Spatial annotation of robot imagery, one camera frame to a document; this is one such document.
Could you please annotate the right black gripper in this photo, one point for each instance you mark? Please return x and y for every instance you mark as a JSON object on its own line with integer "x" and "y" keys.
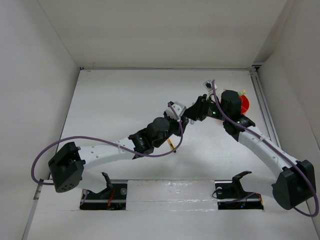
{"x": 197, "y": 110}

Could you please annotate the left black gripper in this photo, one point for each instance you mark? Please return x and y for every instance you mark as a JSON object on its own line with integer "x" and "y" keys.
{"x": 176, "y": 122}

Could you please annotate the yellow black utility knife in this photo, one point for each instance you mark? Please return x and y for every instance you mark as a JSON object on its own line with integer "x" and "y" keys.
{"x": 172, "y": 146}

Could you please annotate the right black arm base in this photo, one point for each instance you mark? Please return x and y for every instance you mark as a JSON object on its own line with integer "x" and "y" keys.
{"x": 230, "y": 195}

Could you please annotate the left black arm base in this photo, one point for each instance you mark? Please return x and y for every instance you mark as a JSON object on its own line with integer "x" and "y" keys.
{"x": 113, "y": 197}

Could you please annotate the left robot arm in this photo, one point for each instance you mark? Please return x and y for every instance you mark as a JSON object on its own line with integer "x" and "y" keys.
{"x": 69, "y": 167}

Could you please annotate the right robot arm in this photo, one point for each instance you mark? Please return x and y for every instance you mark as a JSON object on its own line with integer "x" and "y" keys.
{"x": 293, "y": 181}

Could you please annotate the orange round compartment container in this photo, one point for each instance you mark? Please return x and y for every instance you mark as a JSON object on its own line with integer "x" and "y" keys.
{"x": 245, "y": 104}

